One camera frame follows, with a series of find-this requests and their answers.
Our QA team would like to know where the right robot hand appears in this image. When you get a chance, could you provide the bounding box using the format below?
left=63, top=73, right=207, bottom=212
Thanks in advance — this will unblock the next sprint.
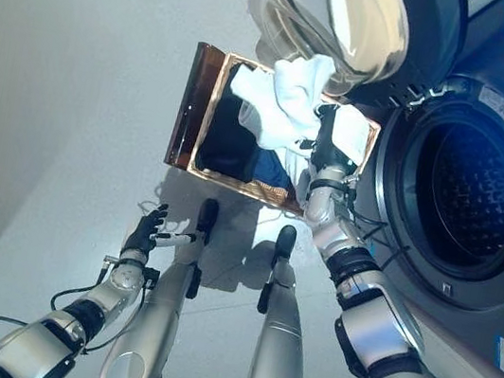
left=296, top=99, right=374, bottom=179

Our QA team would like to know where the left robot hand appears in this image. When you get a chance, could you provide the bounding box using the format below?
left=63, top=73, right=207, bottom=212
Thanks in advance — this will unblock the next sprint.
left=120, top=197, right=203, bottom=268

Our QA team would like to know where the white garment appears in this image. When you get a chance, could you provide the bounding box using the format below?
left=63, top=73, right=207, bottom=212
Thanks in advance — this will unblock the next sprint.
left=212, top=40, right=340, bottom=206

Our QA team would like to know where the blue garment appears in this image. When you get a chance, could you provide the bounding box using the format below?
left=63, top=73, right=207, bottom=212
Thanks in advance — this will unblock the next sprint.
left=246, top=143, right=301, bottom=192

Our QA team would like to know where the glass washing machine door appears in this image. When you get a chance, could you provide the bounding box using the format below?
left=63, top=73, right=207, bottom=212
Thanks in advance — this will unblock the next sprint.
left=228, top=0, right=471, bottom=121

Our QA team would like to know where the left silver robot leg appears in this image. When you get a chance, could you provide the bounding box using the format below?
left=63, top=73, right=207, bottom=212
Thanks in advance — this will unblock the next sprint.
left=99, top=185, right=223, bottom=378

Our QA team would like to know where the silver robot leg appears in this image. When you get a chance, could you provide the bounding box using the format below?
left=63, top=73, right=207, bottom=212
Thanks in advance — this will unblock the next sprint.
left=99, top=185, right=223, bottom=378
left=244, top=223, right=329, bottom=378

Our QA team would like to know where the wicker laundry basket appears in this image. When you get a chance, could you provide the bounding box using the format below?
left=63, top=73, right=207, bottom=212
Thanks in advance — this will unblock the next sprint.
left=183, top=45, right=391, bottom=228

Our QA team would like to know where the large black folded garment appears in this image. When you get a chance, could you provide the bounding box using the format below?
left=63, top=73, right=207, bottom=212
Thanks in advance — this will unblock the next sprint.
left=193, top=57, right=276, bottom=187

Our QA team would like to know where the dark brown wooden board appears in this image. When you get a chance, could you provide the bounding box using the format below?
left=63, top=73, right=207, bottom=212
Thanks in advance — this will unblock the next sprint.
left=160, top=38, right=233, bottom=178

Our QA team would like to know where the right silver robot leg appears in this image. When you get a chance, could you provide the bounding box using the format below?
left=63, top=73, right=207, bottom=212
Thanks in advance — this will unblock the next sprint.
left=244, top=223, right=329, bottom=378

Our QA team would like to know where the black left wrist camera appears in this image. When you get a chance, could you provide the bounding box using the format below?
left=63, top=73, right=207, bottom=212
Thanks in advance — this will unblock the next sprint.
left=138, top=265, right=162, bottom=291

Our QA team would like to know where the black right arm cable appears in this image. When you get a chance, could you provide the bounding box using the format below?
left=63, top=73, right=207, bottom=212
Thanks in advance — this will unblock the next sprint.
left=333, top=173, right=396, bottom=252

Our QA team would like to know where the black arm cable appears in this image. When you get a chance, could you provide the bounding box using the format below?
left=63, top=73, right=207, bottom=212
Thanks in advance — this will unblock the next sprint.
left=0, top=268, right=122, bottom=378
left=333, top=173, right=396, bottom=252

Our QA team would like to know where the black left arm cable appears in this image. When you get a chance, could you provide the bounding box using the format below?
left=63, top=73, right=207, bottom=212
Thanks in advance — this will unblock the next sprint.
left=0, top=268, right=122, bottom=378

